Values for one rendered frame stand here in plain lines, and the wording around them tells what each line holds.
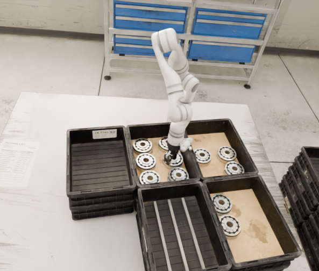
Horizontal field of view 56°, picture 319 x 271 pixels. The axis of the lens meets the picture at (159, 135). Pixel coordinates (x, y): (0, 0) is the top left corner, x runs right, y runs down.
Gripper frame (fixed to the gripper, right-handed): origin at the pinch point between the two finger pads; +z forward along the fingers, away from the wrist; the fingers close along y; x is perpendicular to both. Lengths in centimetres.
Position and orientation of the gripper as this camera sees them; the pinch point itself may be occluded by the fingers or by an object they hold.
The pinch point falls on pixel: (171, 159)
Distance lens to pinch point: 152.2
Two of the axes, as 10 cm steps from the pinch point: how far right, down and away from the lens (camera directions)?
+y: -5.5, 5.6, -6.2
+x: 8.3, 4.5, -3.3
